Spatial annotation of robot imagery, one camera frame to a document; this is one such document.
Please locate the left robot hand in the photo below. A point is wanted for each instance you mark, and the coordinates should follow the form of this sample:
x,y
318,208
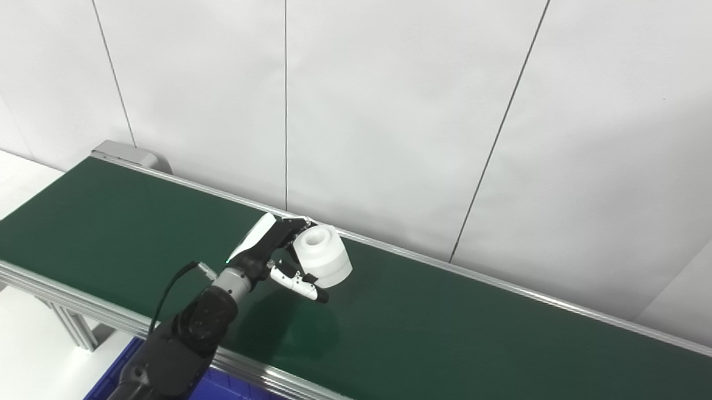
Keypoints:
x,y
262,244

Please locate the white round plastic part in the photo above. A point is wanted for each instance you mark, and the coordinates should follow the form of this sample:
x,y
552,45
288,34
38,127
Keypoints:
x,y
328,256

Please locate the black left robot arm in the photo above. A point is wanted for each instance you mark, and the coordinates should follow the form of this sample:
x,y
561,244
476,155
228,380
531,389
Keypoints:
x,y
184,343

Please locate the blue plastic bin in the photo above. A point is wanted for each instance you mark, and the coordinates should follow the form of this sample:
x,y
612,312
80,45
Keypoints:
x,y
224,395

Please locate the grey conveyor motor housing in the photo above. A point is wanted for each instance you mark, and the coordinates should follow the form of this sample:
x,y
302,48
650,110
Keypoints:
x,y
127,151

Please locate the aluminium conveyor leg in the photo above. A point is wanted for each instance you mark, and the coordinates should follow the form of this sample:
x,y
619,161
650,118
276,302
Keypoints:
x,y
75,328

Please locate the green conveyor belt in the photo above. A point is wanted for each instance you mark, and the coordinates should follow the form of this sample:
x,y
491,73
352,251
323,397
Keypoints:
x,y
23,279
446,339

